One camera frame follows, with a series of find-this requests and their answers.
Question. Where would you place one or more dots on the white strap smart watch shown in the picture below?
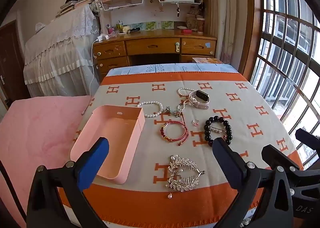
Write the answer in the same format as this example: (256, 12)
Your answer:
(199, 99)

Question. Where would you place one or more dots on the magazine on bed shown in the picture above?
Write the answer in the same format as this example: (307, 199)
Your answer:
(203, 60)

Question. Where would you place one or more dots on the white wire shelf basket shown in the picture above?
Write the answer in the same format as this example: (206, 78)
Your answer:
(110, 5)

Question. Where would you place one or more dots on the blue patterned bed sheet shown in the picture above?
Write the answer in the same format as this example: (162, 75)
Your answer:
(165, 68)

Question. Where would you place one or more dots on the orange H pattern blanket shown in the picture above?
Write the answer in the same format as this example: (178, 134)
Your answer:
(142, 200)

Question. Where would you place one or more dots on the beige curtain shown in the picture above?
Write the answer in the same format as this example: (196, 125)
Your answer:
(228, 20)

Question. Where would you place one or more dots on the flower charm brooch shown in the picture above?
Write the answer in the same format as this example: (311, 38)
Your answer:
(175, 113)

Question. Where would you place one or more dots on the wooden desk with drawers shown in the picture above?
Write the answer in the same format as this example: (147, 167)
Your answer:
(163, 46)

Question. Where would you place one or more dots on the pink bed sheet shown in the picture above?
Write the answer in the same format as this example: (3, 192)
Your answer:
(38, 131)

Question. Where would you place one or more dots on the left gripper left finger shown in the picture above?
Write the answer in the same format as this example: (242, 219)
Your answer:
(45, 207)

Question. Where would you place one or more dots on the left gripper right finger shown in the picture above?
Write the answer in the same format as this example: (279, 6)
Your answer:
(245, 177)

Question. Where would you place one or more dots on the brown wooden door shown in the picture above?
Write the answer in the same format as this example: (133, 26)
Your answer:
(12, 65)

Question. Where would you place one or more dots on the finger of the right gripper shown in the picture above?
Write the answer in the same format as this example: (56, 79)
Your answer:
(275, 158)
(308, 139)

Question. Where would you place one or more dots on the rhinestone leaf hair comb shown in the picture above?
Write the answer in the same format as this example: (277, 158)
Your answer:
(184, 175)

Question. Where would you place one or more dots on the window with metal grille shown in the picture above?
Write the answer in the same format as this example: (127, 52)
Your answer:
(286, 71)

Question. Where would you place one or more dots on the lace covered piano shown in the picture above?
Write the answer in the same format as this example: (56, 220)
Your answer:
(58, 59)

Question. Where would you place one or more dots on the pink jewelry box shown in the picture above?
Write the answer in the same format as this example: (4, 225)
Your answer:
(122, 127)

